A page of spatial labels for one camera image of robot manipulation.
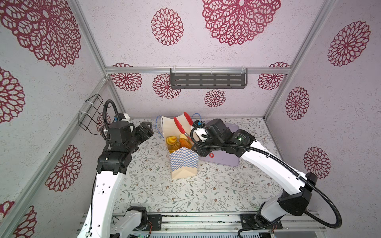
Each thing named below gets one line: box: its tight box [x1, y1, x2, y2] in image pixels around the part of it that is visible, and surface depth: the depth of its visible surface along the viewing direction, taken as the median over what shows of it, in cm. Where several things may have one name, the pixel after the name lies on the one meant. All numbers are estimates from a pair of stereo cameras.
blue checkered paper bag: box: [160, 116, 199, 180], surface depth 80 cm
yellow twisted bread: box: [165, 135, 178, 146], surface depth 96 cm
